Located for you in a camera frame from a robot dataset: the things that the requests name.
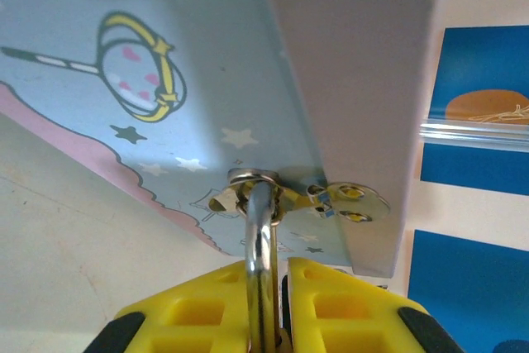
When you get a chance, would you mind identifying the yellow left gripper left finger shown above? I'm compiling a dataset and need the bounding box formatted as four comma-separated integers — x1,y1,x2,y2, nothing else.
83,260,254,353

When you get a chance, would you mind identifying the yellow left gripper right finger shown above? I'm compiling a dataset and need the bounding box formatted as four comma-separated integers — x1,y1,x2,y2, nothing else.
286,256,465,353

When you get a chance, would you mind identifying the brass padlock with steel shackle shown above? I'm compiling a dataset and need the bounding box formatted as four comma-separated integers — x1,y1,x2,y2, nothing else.
242,181,281,353

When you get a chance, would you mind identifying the blue cartoon tin box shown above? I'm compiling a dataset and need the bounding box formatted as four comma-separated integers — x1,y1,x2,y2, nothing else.
0,0,446,279

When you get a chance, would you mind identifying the aluminium frame post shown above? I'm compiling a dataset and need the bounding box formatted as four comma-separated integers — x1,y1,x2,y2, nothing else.
418,118,529,148

